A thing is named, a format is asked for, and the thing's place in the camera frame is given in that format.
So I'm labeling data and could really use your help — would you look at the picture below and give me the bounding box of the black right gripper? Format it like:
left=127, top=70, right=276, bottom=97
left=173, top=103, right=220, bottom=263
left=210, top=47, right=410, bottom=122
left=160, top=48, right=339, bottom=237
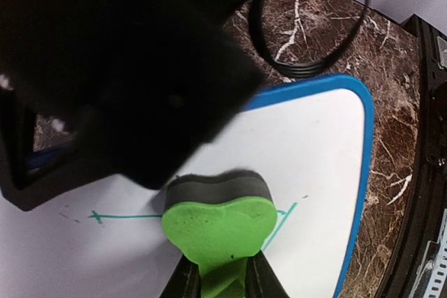
left=1, top=0, right=263, bottom=188

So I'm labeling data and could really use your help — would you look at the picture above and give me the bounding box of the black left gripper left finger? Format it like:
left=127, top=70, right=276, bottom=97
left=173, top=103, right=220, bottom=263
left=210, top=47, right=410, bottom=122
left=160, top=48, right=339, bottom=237
left=159, top=255, right=201, bottom=298

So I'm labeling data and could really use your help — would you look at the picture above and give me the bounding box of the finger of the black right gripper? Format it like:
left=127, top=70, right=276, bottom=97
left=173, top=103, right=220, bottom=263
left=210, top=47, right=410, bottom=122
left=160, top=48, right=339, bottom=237
left=1, top=87, right=122, bottom=211

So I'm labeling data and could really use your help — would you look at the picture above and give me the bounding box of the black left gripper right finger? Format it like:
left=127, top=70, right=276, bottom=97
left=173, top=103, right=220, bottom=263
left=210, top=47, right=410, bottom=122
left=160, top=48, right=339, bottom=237
left=245, top=251, right=288, bottom=298

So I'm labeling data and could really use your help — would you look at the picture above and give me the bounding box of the green whiteboard eraser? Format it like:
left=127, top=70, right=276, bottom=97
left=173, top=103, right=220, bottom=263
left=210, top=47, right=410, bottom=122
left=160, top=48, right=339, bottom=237
left=161, top=170, right=278, bottom=297

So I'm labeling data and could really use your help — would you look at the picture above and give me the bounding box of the blue framed whiteboard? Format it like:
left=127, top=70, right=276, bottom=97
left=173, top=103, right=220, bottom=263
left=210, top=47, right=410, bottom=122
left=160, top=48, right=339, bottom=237
left=1, top=75, right=374, bottom=297

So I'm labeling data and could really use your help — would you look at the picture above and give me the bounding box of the white slotted cable duct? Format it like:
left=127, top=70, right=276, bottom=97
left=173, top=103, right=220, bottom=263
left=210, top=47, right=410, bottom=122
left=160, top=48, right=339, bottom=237
left=422, top=209, right=446, bottom=298

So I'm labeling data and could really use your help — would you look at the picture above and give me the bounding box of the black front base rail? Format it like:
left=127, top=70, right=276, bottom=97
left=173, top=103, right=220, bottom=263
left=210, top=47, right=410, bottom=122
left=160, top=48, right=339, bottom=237
left=376, top=15, right=446, bottom=297

